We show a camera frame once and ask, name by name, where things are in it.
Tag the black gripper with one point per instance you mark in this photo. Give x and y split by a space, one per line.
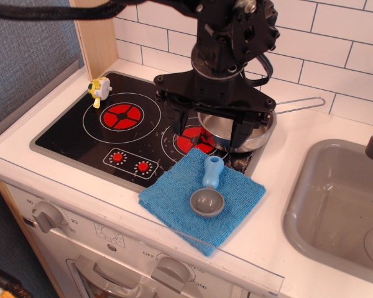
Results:
181 93

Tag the yellow and white toy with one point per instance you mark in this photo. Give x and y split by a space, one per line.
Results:
99 90

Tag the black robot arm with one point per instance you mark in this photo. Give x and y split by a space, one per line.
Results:
228 62

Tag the silver metal pan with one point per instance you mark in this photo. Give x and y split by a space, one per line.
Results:
217 130

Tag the blue folded cloth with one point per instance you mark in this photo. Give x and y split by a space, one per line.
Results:
169 200

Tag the black toy stovetop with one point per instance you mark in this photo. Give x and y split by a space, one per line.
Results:
128 140

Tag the grey right oven knob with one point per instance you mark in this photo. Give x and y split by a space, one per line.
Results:
171 273

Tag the grey oven knob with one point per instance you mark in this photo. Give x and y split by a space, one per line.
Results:
171 273
47 216

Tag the grey sink basin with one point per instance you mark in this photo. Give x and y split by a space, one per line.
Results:
329 217

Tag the white toy oven front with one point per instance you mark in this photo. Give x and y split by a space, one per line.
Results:
84 258

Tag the grey left oven knob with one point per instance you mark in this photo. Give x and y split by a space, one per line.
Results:
47 216

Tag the blue handled grey scoop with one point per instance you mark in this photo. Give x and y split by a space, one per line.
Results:
208 202

